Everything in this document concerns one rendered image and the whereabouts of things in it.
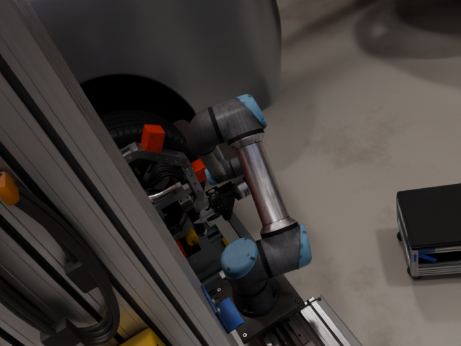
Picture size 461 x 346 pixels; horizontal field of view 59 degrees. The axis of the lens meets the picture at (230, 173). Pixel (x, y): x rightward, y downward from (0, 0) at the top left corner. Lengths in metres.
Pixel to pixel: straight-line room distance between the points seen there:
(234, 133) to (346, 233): 1.45
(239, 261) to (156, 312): 0.58
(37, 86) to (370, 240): 2.21
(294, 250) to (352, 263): 1.22
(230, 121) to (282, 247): 0.39
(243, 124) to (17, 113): 0.84
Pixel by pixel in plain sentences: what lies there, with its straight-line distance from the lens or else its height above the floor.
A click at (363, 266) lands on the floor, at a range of 2.36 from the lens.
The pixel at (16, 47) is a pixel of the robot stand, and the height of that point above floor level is 1.87.
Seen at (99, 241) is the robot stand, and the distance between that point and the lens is 0.50.
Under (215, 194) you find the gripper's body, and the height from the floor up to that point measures 0.88.
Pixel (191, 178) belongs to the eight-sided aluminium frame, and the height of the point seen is 0.86.
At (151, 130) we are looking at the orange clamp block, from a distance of 1.63.
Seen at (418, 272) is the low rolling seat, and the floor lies 0.13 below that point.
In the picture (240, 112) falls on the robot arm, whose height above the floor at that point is 1.33.
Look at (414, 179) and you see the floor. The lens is 2.77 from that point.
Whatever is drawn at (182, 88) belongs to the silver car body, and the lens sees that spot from 1.99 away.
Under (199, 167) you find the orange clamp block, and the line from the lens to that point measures 1.78.
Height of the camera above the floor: 1.96
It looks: 39 degrees down
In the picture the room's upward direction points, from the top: 22 degrees counter-clockwise
